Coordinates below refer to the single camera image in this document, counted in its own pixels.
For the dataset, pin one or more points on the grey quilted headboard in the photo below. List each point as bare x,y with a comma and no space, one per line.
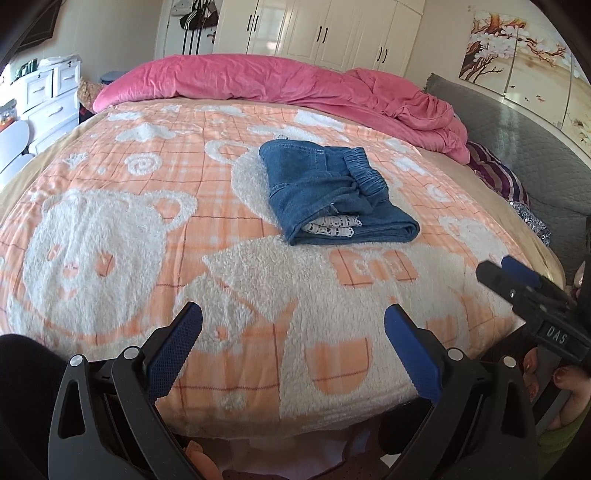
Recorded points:
531,152

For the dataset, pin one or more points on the person's right forearm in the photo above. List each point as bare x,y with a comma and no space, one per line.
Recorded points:
565,445

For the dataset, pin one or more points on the dark hanging bags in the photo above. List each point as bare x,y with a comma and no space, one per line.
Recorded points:
194,21

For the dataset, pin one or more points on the person's right hand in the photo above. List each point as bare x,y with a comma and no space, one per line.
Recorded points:
577,397

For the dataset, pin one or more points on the blue denim pants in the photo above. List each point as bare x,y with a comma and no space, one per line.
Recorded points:
304,184

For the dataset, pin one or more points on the floral wall painting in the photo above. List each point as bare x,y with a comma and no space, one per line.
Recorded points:
531,60

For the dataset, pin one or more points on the white drawer cabinet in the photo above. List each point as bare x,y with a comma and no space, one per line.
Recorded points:
51,106

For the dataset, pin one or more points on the blue floral cloth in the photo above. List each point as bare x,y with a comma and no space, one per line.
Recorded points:
531,221

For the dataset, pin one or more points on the grey-blue container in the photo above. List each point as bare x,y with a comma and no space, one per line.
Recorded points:
111,77

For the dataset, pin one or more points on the brown plush toy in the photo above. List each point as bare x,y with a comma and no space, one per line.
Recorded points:
87,92

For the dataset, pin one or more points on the white wardrobe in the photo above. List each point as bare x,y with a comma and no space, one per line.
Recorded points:
323,32

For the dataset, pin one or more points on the peach bear printed blanket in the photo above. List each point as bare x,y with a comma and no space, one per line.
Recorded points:
138,258

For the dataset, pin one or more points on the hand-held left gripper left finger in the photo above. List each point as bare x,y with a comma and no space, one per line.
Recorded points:
178,350

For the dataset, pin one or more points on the dark wall television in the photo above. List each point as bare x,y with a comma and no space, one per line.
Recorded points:
39,23

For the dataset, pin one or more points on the pink duvet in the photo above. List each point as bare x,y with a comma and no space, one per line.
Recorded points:
258,76

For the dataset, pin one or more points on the purple striped pillow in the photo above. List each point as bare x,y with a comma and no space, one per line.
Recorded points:
496,173

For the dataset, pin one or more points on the person's black-clad leg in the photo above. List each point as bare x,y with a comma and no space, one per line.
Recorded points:
23,392

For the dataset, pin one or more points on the white chair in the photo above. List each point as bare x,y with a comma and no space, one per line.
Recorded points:
14,143

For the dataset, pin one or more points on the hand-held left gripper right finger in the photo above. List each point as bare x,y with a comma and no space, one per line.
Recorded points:
413,350

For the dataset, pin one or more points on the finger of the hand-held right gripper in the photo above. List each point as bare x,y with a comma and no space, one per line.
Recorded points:
501,281
519,270

